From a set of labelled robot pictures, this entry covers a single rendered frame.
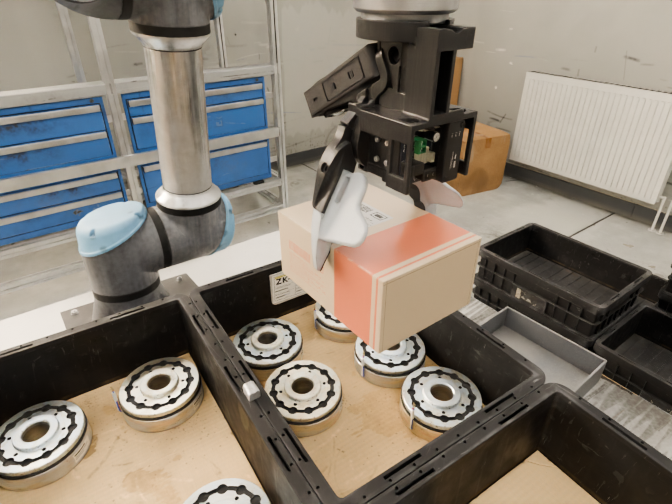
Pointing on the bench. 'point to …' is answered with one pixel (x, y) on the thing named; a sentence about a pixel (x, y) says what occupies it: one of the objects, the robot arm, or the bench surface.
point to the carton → (384, 268)
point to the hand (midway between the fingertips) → (373, 243)
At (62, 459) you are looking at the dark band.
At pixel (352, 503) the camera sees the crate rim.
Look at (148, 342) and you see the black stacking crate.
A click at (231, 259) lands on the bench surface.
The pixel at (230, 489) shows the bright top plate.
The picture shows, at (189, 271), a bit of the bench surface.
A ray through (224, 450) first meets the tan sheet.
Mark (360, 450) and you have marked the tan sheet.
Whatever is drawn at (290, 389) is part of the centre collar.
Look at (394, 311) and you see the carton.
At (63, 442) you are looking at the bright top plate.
